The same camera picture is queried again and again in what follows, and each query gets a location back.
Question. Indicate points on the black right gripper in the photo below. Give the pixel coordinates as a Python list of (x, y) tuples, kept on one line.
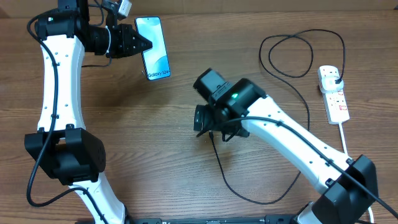
[(238, 131)]

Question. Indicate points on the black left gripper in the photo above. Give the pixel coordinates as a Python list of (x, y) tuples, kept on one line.
[(127, 35)]

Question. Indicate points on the blue Samsung Galaxy smartphone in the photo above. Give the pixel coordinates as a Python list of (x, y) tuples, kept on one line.
[(156, 62)]

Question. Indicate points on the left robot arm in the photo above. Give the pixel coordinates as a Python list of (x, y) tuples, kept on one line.
[(61, 146)]

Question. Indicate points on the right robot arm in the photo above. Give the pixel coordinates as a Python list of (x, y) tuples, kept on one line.
[(347, 187)]

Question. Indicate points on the white charger plug adapter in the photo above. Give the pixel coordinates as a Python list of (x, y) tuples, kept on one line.
[(331, 84)]

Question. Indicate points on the white power strip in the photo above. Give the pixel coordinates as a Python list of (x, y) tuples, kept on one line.
[(335, 103)]

